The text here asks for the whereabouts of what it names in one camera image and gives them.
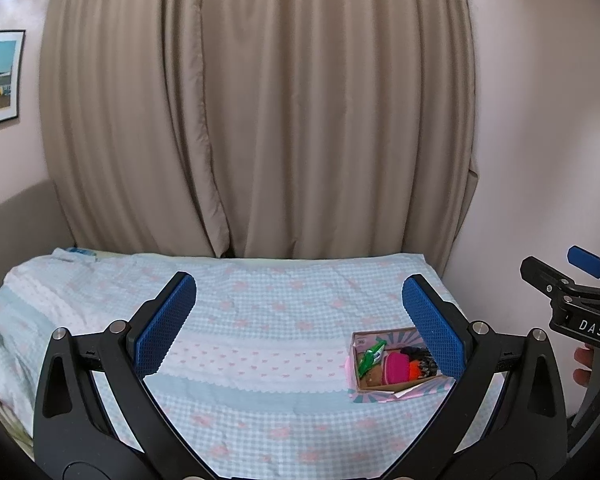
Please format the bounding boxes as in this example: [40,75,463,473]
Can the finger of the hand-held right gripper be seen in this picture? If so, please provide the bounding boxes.
[520,256,581,306]
[567,245,600,291]

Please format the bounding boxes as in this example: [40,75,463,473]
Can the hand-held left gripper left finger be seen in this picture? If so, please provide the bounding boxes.
[32,271,216,480]

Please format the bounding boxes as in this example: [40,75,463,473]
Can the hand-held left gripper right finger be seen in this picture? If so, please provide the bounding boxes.
[380,274,568,480]

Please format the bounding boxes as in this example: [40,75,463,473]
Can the magenta fabric pouch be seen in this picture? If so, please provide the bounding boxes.
[382,352,412,386]

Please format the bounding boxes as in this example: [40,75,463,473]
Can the pink and teal cardboard box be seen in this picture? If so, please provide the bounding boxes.
[347,326,458,405]

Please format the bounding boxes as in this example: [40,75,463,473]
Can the person's right hand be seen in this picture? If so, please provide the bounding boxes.
[573,347,600,386]

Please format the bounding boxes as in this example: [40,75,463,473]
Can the blue checked flowered blanket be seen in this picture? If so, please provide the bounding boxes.
[0,247,511,480]

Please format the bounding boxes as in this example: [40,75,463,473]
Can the beige curtain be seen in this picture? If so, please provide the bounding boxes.
[39,0,481,281]

